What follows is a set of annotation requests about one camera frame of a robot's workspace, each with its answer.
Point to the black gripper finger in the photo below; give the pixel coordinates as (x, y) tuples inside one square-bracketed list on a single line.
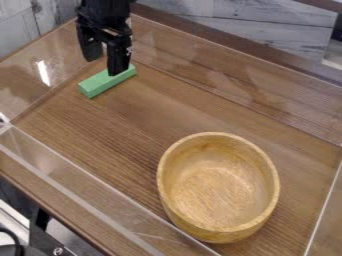
[(117, 53), (89, 44)]

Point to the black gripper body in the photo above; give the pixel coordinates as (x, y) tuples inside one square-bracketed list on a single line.
[(102, 15)]

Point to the green rectangular block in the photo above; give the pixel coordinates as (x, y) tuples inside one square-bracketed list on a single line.
[(100, 82)]

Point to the brown wooden bowl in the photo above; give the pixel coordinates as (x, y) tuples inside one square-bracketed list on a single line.
[(217, 186)]

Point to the clear acrylic tray walls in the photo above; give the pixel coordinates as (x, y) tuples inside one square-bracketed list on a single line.
[(81, 155)]

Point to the black table leg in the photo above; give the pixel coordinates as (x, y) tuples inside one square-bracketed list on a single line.
[(41, 219)]

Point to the black metal bracket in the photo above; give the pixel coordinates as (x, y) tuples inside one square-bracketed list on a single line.
[(46, 244)]

